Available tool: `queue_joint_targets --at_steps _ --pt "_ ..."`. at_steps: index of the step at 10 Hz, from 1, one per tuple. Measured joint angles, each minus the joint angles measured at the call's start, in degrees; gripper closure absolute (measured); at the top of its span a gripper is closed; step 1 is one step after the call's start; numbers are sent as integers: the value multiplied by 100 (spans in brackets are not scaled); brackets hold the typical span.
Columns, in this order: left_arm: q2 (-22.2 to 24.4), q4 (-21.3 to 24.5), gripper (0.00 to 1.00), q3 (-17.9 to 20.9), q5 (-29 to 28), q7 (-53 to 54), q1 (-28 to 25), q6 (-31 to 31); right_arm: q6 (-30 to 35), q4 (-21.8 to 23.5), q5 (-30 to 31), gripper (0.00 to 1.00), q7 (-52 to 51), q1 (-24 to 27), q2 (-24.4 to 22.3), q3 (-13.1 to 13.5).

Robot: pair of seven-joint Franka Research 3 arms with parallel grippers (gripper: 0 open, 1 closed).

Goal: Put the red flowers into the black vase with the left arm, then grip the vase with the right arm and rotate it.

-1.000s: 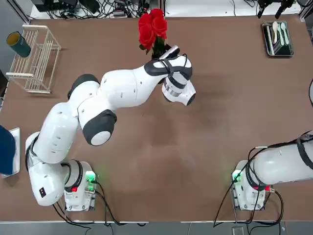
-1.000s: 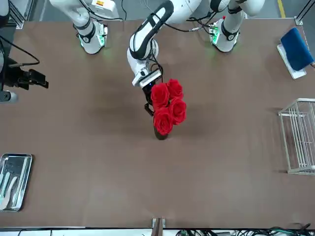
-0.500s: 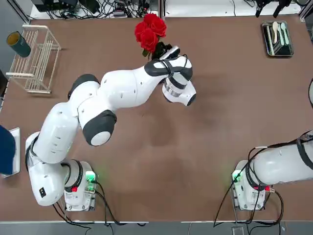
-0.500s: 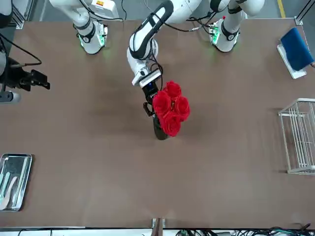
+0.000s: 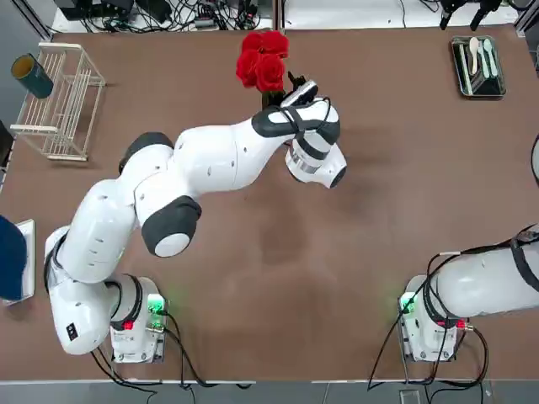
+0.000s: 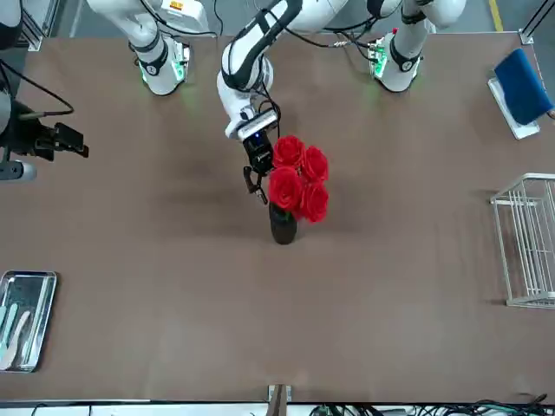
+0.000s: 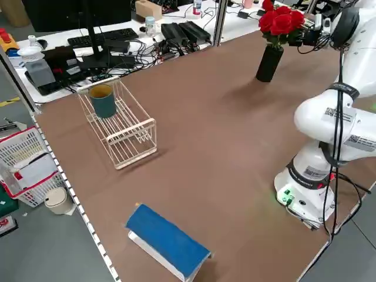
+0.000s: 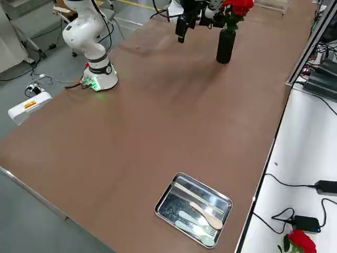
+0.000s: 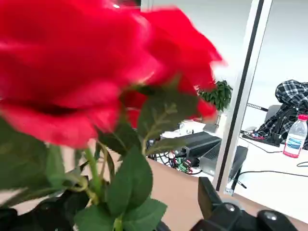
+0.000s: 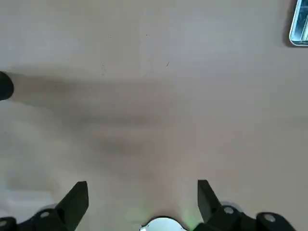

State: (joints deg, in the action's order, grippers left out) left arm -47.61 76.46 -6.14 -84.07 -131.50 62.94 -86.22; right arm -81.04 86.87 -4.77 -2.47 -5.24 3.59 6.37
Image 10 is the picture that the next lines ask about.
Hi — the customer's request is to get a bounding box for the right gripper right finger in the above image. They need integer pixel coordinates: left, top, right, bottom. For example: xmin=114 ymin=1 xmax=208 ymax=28
xmin=192 ymin=179 xmax=298 ymax=231

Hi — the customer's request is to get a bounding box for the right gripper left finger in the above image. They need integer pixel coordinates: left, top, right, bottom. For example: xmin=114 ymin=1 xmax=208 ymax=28
xmin=0 ymin=181 xmax=90 ymax=231

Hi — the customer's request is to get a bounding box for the black ribbed vase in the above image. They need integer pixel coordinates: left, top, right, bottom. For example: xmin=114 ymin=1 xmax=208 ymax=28
xmin=0 ymin=71 xmax=14 ymax=101

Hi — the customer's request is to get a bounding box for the metal utensil tray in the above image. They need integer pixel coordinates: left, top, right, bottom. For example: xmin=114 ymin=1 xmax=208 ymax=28
xmin=288 ymin=0 xmax=308 ymax=48

